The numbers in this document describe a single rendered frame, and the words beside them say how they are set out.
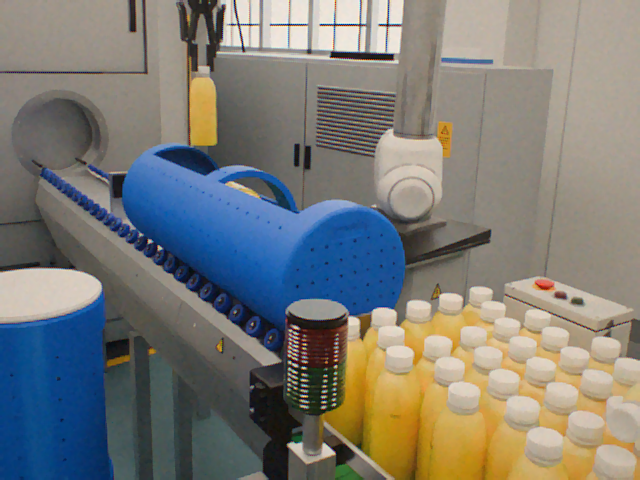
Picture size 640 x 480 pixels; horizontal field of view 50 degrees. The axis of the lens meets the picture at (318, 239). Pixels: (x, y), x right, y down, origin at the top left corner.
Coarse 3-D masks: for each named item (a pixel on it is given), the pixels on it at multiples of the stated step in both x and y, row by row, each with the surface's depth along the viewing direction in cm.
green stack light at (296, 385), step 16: (288, 368) 69; (304, 368) 68; (320, 368) 67; (336, 368) 68; (288, 384) 69; (304, 384) 68; (320, 384) 68; (336, 384) 69; (288, 400) 70; (304, 400) 68; (320, 400) 68; (336, 400) 69
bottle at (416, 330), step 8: (408, 320) 115; (416, 320) 113; (424, 320) 113; (408, 328) 114; (416, 328) 113; (424, 328) 113; (432, 328) 114; (408, 336) 113; (416, 336) 113; (424, 336) 113; (408, 344) 113; (416, 344) 113; (424, 344) 113; (416, 352) 113; (416, 360) 113
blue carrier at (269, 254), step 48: (144, 192) 176; (192, 192) 156; (240, 192) 143; (288, 192) 164; (192, 240) 151; (240, 240) 133; (288, 240) 122; (336, 240) 124; (384, 240) 130; (240, 288) 135; (288, 288) 121; (336, 288) 127; (384, 288) 133
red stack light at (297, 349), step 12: (288, 324) 68; (348, 324) 69; (288, 336) 68; (300, 336) 67; (312, 336) 66; (324, 336) 67; (336, 336) 67; (288, 348) 68; (300, 348) 67; (312, 348) 67; (324, 348) 67; (336, 348) 67; (300, 360) 67; (312, 360) 67; (324, 360) 67; (336, 360) 68
